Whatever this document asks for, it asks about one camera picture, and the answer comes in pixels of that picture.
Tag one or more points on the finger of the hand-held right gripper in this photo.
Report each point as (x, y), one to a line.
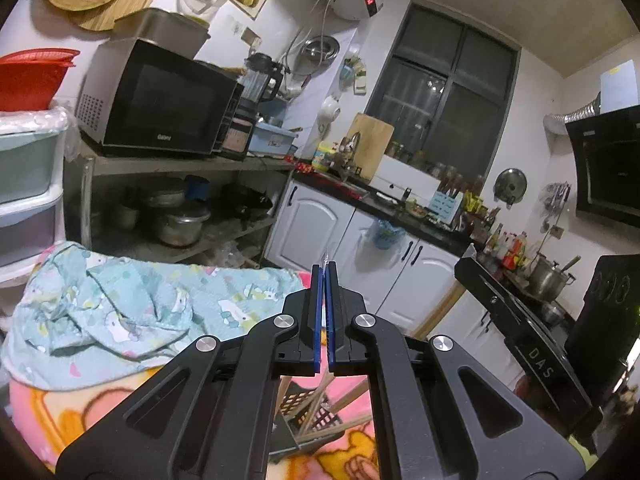
(482, 282)

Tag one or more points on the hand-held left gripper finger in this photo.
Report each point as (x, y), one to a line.
(318, 320)
(328, 330)

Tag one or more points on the wooden chopstick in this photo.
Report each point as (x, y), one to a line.
(350, 396)
(283, 394)
(340, 427)

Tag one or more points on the plastic-wrapped chopstick pair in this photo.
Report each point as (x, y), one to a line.
(314, 406)

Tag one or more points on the green plastic utensil basket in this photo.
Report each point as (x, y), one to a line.
(325, 417)

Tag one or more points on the row of sauce bottles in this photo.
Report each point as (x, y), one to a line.
(510, 245)

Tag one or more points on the steel cooking pot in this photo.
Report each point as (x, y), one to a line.
(547, 275)

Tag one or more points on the blue knife block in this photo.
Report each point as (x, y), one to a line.
(447, 205)

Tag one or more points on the white kitchen cabinets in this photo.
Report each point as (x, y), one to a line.
(320, 230)

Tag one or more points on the steel pot lid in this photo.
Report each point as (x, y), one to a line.
(510, 187)

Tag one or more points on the blue plastic bag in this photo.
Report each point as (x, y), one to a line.
(387, 235)

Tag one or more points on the black wok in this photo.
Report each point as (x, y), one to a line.
(247, 200)

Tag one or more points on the yellow container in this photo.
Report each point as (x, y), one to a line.
(325, 155)

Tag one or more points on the lidded aluminium pot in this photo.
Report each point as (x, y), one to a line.
(180, 225)

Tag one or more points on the black range hood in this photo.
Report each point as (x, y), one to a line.
(607, 160)

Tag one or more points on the steel kitchen faucet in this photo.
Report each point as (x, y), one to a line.
(351, 147)

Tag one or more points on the blue cup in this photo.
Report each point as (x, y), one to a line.
(197, 187)

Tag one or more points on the wooden cutting board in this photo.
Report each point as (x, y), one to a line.
(367, 145)

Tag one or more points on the dark framed window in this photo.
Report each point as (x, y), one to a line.
(445, 95)

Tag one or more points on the light blue printed cloth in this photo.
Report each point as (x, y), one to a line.
(125, 300)

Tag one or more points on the white hanging kettle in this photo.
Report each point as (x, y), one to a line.
(330, 110)

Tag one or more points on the metal storage shelf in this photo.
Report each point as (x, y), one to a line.
(175, 165)

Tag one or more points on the black blender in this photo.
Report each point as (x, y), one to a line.
(260, 85)

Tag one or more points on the hanging steel bowl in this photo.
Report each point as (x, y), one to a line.
(320, 50)

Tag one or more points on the black microwave oven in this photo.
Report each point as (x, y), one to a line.
(160, 100)

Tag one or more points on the pink and orange printed blanket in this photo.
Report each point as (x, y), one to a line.
(50, 410)

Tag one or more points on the white plastic drawer unit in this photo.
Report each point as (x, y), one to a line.
(30, 175)

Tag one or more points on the silver metal appliance box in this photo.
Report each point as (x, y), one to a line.
(160, 30)

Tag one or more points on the red plastic colander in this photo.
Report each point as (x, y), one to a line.
(32, 80)

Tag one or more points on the silver exhaust duct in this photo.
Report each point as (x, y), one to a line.
(575, 117)

